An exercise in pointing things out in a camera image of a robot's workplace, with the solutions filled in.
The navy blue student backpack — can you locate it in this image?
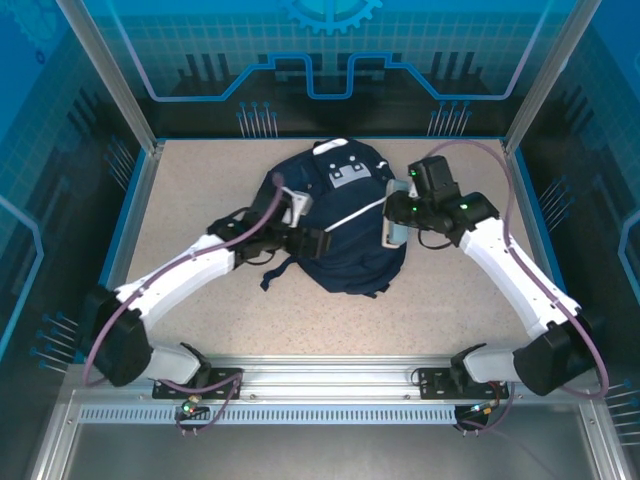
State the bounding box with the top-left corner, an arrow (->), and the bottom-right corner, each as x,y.
248,137 -> 409,300

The small green-lit connector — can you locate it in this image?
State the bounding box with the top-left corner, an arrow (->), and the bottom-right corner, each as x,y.
459,399 -> 501,417
175,394 -> 209,416

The grey metal front tray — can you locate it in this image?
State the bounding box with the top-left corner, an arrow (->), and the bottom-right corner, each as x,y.
29,389 -> 621,480

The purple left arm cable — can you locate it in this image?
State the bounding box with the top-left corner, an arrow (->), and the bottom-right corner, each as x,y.
82,172 -> 281,437

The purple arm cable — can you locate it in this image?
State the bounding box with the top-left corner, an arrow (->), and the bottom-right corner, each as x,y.
82,172 -> 281,437
429,140 -> 610,436

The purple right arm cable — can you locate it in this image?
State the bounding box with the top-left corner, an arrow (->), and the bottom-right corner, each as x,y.
429,140 -> 610,436

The aluminium front rail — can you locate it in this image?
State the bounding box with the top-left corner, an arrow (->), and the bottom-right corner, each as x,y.
59,353 -> 601,404

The aluminium frame post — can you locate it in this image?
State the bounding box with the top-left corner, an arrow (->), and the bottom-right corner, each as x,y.
53,0 -> 167,155
501,0 -> 605,156

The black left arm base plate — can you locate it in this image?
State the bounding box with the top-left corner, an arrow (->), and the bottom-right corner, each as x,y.
152,367 -> 245,400

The slotted grey cable duct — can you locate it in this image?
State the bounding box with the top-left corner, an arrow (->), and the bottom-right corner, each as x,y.
78,405 -> 469,427

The aluminium side rail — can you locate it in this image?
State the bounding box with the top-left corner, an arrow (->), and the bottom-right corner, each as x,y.
82,142 -> 166,364

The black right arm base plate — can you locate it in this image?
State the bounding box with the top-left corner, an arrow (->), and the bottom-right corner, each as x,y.
415,367 -> 511,400

